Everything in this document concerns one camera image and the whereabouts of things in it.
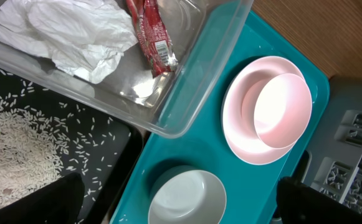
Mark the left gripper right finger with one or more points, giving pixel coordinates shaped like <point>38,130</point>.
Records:
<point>298,203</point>

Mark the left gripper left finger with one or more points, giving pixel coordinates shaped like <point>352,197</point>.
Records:
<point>58,202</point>

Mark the rice grains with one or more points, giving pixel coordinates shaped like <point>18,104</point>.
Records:
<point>29,158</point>

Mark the pink shallow bowl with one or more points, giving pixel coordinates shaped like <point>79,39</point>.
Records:
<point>276,111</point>

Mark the white round plate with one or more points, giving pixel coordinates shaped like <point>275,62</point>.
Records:
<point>235,133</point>

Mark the small grey-white bowl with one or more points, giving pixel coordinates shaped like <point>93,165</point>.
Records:
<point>185,195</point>

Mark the white napkin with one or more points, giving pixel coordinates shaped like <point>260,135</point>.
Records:
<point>86,39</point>

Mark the red snack wrapper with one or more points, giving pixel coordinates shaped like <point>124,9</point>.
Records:
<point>152,36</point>

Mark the grey dishwasher rack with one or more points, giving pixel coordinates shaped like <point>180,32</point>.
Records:
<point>335,167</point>

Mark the teal serving tray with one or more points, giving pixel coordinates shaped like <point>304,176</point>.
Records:
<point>250,189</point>

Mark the black tray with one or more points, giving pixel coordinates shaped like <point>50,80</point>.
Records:
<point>102,149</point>

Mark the clear plastic bin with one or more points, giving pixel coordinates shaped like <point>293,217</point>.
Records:
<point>203,35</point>

